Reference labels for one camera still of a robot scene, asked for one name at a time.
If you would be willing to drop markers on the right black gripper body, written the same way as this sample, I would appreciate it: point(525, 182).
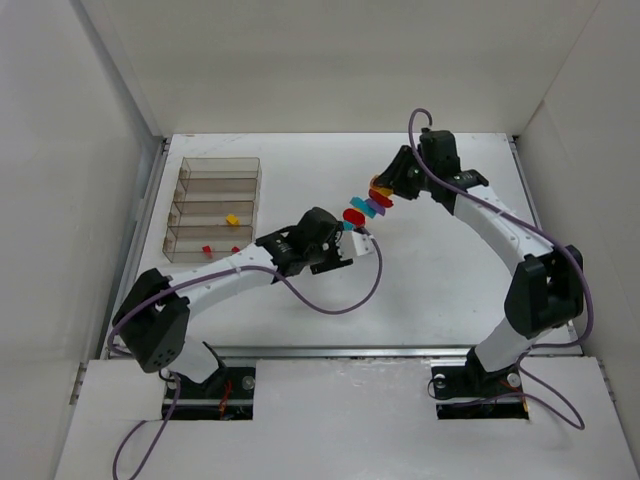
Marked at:
point(400, 176)

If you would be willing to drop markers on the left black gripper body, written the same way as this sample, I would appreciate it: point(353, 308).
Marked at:
point(333, 248)

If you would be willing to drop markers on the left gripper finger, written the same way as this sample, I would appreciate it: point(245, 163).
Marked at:
point(344, 226)
point(330, 264)

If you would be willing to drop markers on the small yellow lego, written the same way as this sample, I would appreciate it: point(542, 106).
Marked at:
point(387, 192)

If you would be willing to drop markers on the yellow orange lego block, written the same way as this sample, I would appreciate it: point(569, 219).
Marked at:
point(232, 220)

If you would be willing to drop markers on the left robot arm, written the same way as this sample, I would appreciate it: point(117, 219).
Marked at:
point(154, 317)

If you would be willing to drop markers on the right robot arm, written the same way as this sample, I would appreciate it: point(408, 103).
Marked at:
point(545, 291)

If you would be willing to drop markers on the red rounded lego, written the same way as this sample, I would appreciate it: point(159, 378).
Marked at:
point(354, 216)

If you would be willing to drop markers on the red lego middle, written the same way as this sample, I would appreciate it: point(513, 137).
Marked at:
point(380, 199)

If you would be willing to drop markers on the purple tan lego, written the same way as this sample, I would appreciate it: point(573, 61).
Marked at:
point(374, 179)

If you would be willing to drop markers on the purple lego block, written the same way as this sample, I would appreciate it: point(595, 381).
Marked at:
point(375, 207)

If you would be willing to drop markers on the clear bin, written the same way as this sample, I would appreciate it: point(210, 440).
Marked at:
point(220, 168)
point(184, 244)
point(216, 189)
point(203, 213)

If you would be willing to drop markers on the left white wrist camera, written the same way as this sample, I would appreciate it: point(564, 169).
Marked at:
point(361, 242)

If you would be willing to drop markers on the aluminium rail front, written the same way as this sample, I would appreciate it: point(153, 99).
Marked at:
point(341, 352)

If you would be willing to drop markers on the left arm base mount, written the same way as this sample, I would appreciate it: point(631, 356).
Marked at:
point(235, 387)

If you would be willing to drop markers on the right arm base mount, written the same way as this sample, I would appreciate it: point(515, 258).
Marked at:
point(460, 396)

